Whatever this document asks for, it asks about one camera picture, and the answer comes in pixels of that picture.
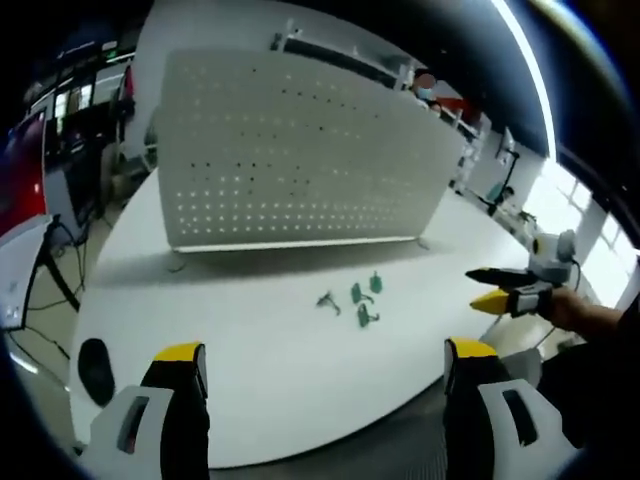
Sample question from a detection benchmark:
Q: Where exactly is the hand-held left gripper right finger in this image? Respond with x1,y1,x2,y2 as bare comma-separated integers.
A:
442,337,582,480

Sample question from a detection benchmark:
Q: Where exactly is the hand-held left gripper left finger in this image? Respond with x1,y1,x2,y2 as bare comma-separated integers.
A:
82,341,212,480

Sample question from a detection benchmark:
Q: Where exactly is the dark metal hook assembly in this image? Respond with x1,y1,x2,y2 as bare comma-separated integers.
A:
315,292,343,317

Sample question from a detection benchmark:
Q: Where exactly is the white perforated mounting plate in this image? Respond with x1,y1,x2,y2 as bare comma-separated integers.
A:
156,47,465,274

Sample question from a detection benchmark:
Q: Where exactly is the person's right hand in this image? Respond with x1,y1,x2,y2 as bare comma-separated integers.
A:
543,288,626,335

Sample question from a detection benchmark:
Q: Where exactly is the black oval pad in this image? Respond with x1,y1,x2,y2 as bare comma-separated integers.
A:
77,338,117,407

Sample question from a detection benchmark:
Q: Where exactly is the electric scooter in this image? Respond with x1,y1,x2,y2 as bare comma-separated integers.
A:
477,135,522,217

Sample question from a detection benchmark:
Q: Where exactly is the person's dark clothing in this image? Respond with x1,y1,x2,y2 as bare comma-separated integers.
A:
538,319,640,454

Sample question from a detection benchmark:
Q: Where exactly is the ceiling light strip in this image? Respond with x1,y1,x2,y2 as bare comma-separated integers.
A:
491,0,559,162

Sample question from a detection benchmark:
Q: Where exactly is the white-framed monitor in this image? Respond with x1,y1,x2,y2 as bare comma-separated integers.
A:
0,213,57,332

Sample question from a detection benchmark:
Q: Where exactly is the red panel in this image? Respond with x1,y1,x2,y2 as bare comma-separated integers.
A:
0,112,49,229

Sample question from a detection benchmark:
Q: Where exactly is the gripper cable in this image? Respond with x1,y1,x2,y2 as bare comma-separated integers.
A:
568,257,585,294

